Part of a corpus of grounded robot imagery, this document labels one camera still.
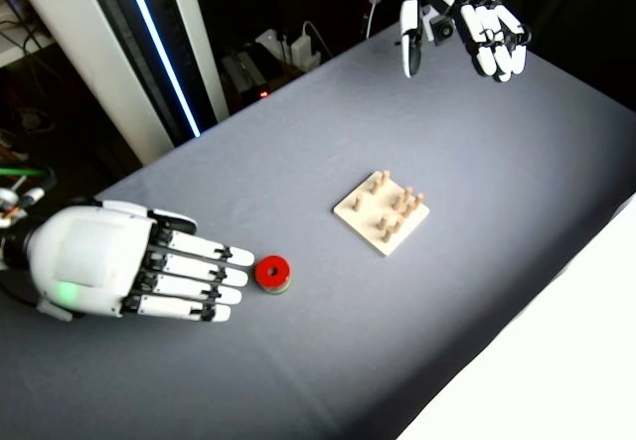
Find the red ring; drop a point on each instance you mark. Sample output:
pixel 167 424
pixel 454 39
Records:
pixel 271 271

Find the wooden peg board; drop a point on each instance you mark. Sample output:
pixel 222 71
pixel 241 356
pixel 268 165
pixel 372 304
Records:
pixel 380 221

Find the white column with blue light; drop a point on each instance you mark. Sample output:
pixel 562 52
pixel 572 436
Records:
pixel 124 62

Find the black device with red light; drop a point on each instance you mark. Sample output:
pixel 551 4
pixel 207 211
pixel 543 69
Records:
pixel 246 80

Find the grey tablecloth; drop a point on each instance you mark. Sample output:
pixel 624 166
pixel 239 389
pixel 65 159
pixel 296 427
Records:
pixel 348 311

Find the white power strip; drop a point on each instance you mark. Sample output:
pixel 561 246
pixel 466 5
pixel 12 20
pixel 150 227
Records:
pixel 270 43

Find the white power adapter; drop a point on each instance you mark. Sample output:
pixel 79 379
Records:
pixel 304 47

